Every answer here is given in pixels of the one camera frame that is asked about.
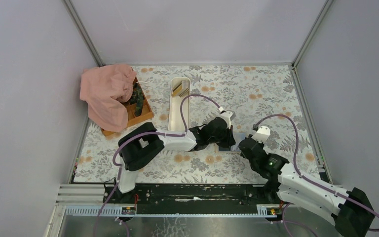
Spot silver VIP card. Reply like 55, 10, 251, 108
230, 133, 246, 152

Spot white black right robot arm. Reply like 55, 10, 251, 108
238, 137, 375, 237

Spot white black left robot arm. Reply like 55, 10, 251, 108
113, 112, 235, 203

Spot floral patterned table mat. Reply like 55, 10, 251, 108
73, 65, 323, 185

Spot long white plastic tray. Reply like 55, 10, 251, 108
168, 77, 190, 132

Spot orange wooden organizer tray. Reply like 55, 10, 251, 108
100, 77, 154, 137

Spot dark green items in organizer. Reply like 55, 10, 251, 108
129, 83, 145, 117

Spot pink crumpled cloth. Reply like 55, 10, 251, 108
79, 64, 137, 132

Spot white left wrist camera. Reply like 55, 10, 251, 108
218, 107, 236, 129

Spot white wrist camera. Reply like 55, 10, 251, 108
218, 107, 236, 129
251, 126, 270, 143

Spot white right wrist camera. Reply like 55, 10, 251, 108
251, 126, 270, 143

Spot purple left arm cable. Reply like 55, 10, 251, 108
92, 94, 225, 237

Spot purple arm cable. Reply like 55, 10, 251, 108
92, 94, 225, 237
253, 114, 379, 237

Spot slotted aluminium cable duct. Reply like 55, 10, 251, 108
65, 204, 281, 218

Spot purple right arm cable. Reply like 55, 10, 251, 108
253, 114, 379, 237

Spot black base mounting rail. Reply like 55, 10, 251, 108
103, 183, 282, 209

